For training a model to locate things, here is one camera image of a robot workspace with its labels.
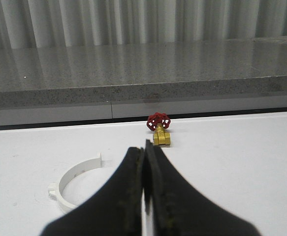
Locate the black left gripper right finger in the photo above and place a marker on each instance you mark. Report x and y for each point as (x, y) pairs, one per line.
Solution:
(179, 209)

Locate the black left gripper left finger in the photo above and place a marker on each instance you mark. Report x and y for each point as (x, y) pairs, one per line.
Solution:
(114, 210)

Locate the white half pipe clamp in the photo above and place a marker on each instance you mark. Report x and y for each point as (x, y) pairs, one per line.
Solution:
(55, 189)

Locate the brass valve red handwheel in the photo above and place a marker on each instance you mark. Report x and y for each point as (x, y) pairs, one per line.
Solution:
(158, 123)

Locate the grey stone counter ledge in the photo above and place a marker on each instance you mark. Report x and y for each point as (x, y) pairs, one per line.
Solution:
(34, 77)

